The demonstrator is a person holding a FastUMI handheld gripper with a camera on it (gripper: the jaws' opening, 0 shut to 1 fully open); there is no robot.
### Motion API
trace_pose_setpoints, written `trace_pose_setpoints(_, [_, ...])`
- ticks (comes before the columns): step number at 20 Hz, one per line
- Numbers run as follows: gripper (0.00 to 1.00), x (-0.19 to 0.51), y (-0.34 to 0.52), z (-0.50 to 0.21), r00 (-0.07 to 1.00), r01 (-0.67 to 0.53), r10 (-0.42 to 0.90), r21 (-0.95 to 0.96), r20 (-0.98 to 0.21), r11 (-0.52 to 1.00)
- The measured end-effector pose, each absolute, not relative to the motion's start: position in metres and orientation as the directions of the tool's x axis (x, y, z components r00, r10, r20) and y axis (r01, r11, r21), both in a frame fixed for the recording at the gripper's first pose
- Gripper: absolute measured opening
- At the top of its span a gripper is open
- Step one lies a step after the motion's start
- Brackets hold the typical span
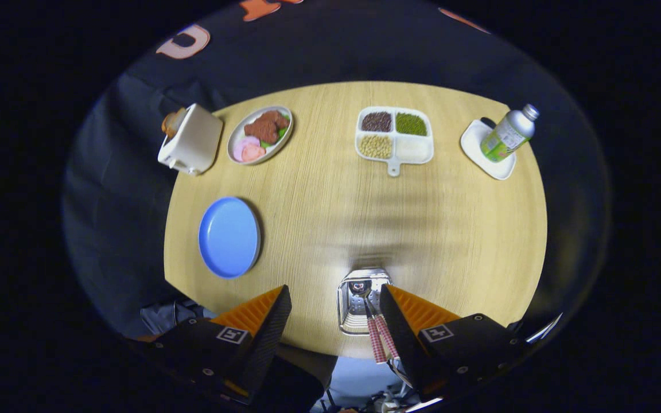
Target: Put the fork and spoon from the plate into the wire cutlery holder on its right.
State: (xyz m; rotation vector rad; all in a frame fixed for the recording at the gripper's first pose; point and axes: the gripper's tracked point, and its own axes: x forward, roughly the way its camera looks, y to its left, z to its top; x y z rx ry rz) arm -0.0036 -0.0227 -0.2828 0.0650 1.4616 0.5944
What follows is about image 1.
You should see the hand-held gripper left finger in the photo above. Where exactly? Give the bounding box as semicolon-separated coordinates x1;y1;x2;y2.
135;285;292;406

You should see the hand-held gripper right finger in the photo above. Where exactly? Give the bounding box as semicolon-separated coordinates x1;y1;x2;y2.
380;284;529;402

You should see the fork with red checked handle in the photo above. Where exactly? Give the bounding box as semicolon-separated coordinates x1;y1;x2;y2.
368;290;400;360

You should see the spoon with red checked handle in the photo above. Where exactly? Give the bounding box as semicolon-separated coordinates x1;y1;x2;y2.
351;279;387;364

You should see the perforated metal basket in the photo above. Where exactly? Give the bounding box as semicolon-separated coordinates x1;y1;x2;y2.
337;268;393;336

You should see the blue plate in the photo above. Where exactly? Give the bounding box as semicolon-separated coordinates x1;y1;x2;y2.
199;197;261;279

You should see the white divided tray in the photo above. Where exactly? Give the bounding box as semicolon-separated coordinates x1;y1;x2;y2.
355;106;434;177

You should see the pale pink ham slice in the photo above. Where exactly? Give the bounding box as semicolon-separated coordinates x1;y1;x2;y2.
233;136;259;161

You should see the pile of yellow soybeans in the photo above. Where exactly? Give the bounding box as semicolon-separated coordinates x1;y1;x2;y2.
358;134;393;159

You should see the white oval plate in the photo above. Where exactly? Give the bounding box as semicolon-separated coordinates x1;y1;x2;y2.
227;106;294;166

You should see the green lettuce leaf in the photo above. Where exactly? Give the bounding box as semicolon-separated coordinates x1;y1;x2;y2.
260;115;291;149

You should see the small white dish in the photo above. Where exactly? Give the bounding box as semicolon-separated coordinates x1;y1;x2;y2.
460;118;517;181

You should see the white toaster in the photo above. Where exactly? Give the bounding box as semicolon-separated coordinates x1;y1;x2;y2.
157;103;224;176

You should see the brown meat piece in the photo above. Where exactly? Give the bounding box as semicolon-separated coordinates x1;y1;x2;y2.
243;110;290;145

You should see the pile of green beans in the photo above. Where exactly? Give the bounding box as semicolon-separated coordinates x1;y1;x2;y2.
395;112;428;137

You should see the pile of dark red beans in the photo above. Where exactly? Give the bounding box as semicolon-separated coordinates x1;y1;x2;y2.
361;112;393;133

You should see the green label metal bottle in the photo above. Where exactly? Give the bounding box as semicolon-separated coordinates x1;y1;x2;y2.
480;104;540;163

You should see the black backdrop cloth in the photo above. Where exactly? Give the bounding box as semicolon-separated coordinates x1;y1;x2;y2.
61;0;612;345

